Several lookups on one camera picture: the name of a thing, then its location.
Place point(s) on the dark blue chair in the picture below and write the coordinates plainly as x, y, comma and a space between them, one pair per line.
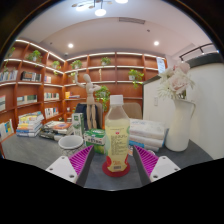
81, 113

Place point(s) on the stack of colourful books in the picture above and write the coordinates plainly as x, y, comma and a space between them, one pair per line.
30, 125

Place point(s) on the wooden artist mannequin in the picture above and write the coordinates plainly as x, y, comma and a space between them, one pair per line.
90, 106

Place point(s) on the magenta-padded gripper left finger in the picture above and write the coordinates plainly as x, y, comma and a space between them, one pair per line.
61, 168

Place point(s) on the beige chair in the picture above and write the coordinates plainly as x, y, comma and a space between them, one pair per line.
135, 110

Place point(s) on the white jug vase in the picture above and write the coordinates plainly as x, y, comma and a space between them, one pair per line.
178, 126

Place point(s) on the white mug with grey pattern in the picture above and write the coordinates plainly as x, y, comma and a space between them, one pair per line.
71, 145

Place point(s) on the wooden shelf unit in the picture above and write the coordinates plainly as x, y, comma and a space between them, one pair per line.
36, 86

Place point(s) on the ceiling air vent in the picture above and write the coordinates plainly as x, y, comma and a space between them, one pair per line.
132, 20

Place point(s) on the small white wall switch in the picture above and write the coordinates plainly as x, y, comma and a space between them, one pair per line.
156, 101

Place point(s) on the green tissue box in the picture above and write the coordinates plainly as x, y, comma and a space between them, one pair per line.
95, 140

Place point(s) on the white and green carton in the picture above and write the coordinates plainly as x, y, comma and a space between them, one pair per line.
78, 125

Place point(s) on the clear bottle with yellow drink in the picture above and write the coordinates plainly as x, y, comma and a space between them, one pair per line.
117, 140

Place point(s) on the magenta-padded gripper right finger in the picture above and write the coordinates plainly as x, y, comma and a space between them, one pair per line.
165, 168

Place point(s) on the recessed ceiling light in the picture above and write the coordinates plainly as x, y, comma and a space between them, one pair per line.
70, 45
156, 43

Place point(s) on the branched ceiling lamp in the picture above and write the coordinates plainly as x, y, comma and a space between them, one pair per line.
100, 8

